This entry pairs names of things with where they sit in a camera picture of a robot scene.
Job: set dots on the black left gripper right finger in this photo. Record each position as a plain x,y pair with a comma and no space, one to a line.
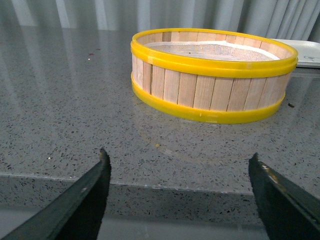
287,211

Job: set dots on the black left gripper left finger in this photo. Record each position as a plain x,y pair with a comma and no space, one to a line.
76,214

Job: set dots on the white bear print tray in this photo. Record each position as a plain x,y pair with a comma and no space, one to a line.
308,52

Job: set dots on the yellow rimmed wooden steamer basket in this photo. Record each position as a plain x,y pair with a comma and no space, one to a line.
206,90

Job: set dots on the white steamer liner cloth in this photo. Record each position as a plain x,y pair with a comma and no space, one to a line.
214,50

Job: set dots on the grey pleated curtain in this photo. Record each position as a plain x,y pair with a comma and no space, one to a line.
275,19

